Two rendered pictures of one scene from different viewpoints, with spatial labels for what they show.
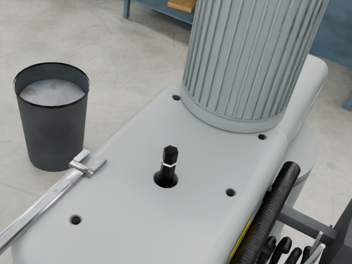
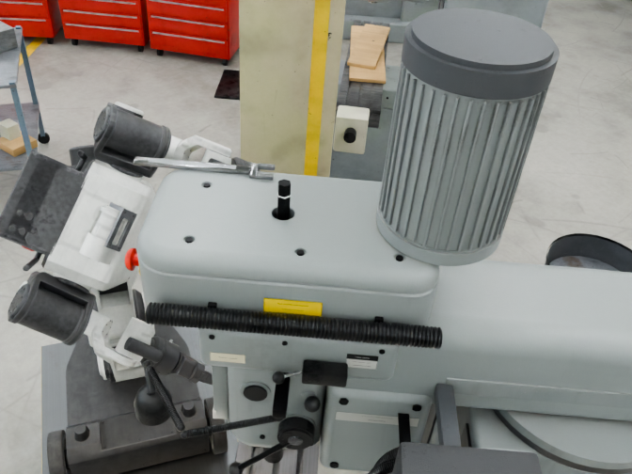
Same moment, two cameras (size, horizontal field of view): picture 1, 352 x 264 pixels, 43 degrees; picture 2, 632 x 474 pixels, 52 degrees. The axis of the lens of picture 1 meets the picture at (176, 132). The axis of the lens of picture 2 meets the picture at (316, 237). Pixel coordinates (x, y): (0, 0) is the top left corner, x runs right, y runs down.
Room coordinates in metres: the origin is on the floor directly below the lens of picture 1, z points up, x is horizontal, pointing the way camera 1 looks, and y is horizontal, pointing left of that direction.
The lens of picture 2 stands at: (0.19, -0.79, 2.53)
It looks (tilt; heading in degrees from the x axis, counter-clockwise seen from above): 39 degrees down; 68
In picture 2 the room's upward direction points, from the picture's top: 5 degrees clockwise
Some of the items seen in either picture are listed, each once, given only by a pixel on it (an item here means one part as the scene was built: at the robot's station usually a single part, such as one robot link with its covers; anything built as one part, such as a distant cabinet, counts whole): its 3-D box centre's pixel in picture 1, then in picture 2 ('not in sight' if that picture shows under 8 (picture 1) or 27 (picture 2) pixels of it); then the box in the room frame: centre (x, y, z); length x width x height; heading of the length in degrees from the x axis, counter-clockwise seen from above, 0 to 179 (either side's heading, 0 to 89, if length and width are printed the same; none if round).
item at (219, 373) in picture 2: not in sight; (222, 381); (0.36, 0.04, 1.45); 0.04 x 0.04 x 0.21; 68
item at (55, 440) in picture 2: not in sight; (59, 461); (-0.10, 0.60, 0.50); 0.20 x 0.05 x 0.20; 89
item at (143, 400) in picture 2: not in sight; (152, 400); (0.21, 0.01, 1.47); 0.07 x 0.07 x 0.06
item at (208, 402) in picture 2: not in sight; (215, 424); (0.43, 0.59, 0.50); 0.20 x 0.05 x 0.20; 89
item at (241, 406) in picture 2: not in sight; (278, 378); (0.46, 0.00, 1.47); 0.21 x 0.19 x 0.32; 68
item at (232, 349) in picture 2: not in sight; (302, 307); (0.50, -0.02, 1.68); 0.34 x 0.24 x 0.10; 158
